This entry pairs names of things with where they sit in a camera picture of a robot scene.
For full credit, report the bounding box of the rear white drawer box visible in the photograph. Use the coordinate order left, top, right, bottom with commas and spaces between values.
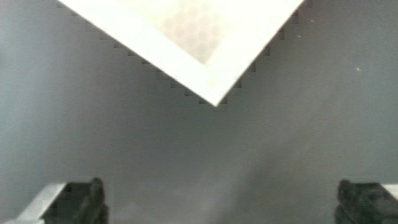
59, 0, 306, 105

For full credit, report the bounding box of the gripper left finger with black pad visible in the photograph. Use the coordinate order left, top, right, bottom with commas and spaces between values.
13, 177, 113, 224

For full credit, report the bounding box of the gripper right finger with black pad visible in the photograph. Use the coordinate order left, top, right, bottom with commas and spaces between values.
335, 179, 398, 224

